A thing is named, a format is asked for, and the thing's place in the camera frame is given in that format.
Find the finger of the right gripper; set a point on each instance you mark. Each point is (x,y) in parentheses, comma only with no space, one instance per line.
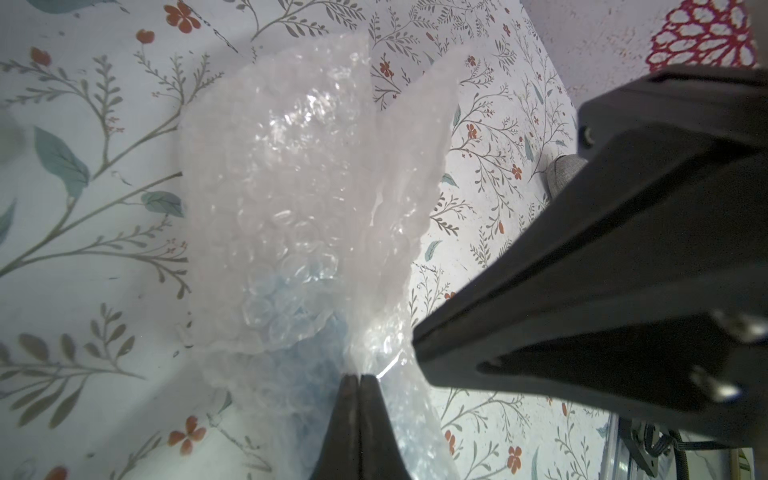
(641,290)
(724,102)

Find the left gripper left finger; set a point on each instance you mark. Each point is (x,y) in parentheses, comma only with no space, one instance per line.
(339,457)

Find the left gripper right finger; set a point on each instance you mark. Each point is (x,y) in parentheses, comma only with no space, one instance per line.
(380,456)

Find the blue ribbed vase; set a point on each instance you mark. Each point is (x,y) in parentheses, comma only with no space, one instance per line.
(308,352)

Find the bubble wrap sheet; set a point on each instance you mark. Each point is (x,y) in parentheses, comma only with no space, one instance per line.
(291,172)

